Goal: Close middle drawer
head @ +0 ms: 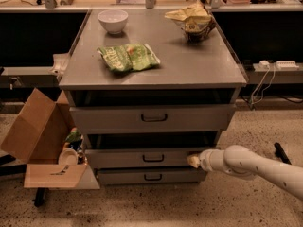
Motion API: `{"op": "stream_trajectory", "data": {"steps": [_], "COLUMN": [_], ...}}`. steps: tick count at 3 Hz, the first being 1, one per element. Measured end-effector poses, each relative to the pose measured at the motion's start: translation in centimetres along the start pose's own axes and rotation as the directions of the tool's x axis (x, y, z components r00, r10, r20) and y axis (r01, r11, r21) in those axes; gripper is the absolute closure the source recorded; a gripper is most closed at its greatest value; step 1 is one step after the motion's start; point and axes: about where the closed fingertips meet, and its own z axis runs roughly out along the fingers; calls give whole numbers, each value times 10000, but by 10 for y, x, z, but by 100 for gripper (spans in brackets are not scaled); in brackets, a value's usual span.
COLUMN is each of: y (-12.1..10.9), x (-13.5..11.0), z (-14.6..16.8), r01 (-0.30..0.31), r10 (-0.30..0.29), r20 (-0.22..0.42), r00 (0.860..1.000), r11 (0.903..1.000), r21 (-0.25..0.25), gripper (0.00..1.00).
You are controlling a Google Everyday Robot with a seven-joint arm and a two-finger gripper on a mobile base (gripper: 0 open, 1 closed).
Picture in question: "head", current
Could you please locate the white cup in box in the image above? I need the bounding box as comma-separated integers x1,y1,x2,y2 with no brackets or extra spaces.
58,148,78,166

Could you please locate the white ceramic bowl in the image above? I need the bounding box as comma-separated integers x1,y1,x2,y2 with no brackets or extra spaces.
98,9,129,34

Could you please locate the white power adapter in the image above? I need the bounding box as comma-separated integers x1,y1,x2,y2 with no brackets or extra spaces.
258,60,270,69

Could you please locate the white power strip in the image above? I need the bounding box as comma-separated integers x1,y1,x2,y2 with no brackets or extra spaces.
276,61,299,70

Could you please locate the grey top drawer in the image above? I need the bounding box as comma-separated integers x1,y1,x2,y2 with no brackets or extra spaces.
70,104,236,134

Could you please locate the grey drawer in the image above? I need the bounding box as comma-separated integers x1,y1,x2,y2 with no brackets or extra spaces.
70,104,236,134
98,166,206,185
85,131,218,169

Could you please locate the green packet in box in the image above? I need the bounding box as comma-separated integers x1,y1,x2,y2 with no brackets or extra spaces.
65,128,81,143

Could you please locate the green chip bag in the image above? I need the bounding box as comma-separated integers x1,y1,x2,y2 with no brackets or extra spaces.
98,43,160,73

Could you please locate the yellow brown snack bag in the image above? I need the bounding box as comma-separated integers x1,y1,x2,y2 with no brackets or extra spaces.
165,1,216,43

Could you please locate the black floor bar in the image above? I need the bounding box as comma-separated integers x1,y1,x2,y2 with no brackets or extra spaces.
274,143,291,165

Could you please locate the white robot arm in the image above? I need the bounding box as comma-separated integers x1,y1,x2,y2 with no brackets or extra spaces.
187,145,303,200

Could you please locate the brown cardboard box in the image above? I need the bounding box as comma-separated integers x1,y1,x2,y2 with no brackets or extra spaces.
1,89,87,189

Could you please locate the white cable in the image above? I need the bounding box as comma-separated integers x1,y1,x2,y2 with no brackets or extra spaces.
249,63,277,107

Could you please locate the grey bottom drawer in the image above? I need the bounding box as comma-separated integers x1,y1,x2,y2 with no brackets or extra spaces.
98,166,206,185

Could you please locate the grey drawer cabinet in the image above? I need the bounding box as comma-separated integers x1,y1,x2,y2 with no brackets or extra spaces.
58,8,248,186

